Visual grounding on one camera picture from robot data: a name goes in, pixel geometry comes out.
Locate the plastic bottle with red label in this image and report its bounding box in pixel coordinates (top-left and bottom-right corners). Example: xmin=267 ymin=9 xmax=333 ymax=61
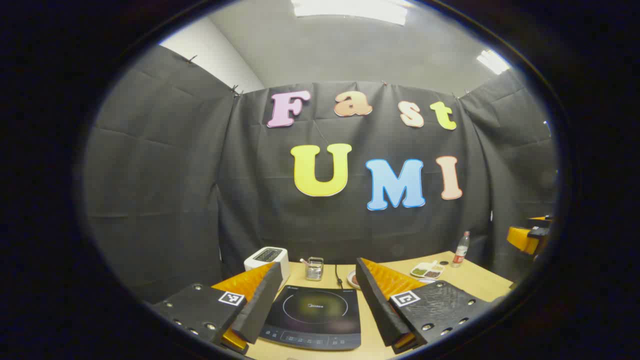
xmin=451 ymin=231 xmax=471 ymax=269

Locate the black induction cooktop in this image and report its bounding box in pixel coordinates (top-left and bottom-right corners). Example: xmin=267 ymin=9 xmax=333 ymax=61
xmin=259 ymin=285 xmax=362 ymax=351

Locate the ceiling light panel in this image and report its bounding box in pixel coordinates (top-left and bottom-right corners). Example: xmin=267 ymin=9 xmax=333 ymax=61
xmin=291 ymin=0 xmax=416 ymax=26
xmin=476 ymin=49 xmax=511 ymax=76

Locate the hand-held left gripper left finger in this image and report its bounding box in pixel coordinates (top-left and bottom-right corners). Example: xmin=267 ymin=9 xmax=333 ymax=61
xmin=150 ymin=261 xmax=283 ymax=356

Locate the white toaster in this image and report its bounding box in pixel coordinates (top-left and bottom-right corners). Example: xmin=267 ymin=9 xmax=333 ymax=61
xmin=244 ymin=246 xmax=291 ymax=288

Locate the wire mesh basket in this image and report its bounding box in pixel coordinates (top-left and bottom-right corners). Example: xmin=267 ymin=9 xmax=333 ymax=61
xmin=305 ymin=256 xmax=324 ymax=281

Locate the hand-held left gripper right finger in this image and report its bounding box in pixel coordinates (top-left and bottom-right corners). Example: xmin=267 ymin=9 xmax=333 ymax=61
xmin=355 ymin=257 xmax=493 ymax=355

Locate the white divided dish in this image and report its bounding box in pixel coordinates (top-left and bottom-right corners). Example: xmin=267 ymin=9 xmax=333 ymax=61
xmin=410 ymin=261 xmax=446 ymax=280

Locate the black backdrop cloth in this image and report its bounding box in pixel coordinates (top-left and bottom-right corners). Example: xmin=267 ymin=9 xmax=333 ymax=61
xmin=82 ymin=44 xmax=558 ymax=303

